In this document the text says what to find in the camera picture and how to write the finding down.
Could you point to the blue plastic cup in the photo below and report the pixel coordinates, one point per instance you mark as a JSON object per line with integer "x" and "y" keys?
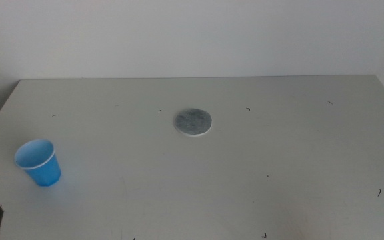
{"x": 43, "y": 171}

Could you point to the round grey cup mat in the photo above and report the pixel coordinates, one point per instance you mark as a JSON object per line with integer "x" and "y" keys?
{"x": 192, "y": 121}

